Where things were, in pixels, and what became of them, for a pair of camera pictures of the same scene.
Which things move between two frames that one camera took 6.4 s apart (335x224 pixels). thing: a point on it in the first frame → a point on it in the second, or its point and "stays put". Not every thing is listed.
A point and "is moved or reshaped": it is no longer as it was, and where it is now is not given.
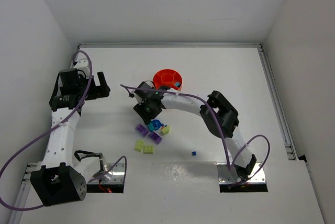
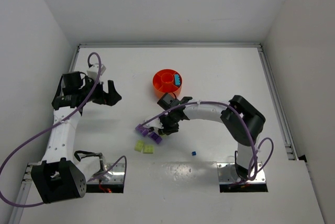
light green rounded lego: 148,149 stays put
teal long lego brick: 151,126 is moved or reshaped
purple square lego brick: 155,137 stays put
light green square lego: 139,145 stays put
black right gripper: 147,111 → 169,121
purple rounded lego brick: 143,131 stays put
